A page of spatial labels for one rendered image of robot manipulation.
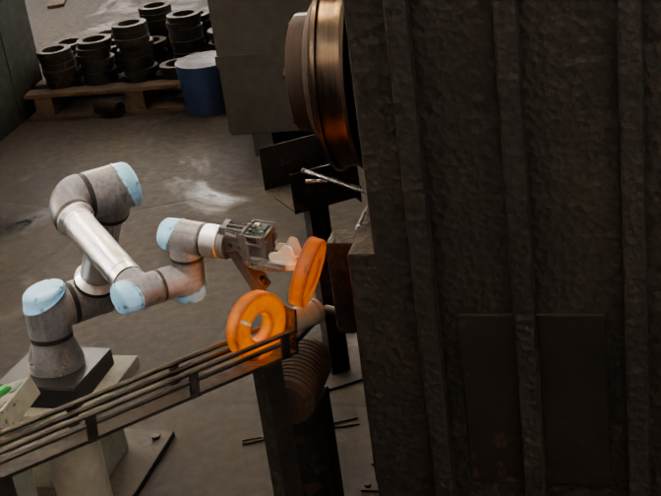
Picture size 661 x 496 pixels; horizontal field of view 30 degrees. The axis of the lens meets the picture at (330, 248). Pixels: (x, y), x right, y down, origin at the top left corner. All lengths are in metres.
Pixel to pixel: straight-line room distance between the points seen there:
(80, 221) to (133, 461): 0.91
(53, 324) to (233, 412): 0.69
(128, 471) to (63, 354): 0.41
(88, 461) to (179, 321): 1.58
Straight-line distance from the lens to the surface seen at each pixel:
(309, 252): 2.61
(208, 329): 4.22
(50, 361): 3.37
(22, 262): 5.05
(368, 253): 2.55
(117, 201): 3.05
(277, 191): 3.67
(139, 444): 3.65
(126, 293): 2.72
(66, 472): 2.80
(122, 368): 3.47
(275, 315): 2.70
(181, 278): 2.77
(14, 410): 2.80
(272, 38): 5.46
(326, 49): 2.71
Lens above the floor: 1.97
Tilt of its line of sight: 25 degrees down
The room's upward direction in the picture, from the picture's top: 8 degrees counter-clockwise
